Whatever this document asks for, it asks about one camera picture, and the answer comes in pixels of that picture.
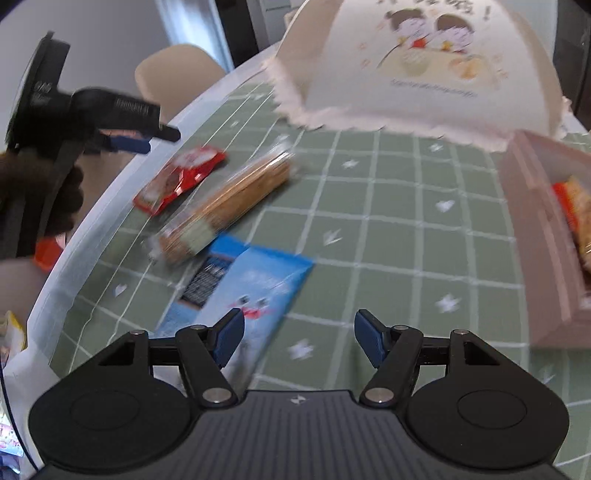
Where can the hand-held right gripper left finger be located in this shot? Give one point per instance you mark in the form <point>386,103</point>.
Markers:
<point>231,339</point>

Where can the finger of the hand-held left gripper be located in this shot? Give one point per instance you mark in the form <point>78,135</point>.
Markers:
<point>138,113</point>
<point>131,144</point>

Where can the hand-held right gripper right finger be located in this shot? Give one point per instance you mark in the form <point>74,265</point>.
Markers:
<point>369,339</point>

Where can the small red white packet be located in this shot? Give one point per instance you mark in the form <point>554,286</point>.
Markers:
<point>180,180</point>

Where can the blue snack packet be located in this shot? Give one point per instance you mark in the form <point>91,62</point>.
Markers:
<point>272,277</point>

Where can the pale pink storage box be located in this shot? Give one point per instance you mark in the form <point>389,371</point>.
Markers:
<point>531,230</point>

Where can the red snack packet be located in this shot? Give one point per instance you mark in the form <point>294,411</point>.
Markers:
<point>577,217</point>

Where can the person's left hand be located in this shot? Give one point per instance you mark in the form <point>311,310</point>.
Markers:
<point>69,198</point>

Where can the beige chair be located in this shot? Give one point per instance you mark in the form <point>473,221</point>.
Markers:
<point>180,69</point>

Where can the green checked tablecloth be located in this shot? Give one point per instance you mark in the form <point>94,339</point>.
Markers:
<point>392,240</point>

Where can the clear biscuit packet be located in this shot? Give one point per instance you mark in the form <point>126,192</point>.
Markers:
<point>231,198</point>

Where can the orange red packet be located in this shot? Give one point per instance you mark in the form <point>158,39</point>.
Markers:
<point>46,251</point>

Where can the yellow packet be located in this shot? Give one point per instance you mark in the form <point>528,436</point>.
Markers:
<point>11,332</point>

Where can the cream cartoon-print food cover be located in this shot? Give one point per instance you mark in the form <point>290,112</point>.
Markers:
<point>415,92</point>

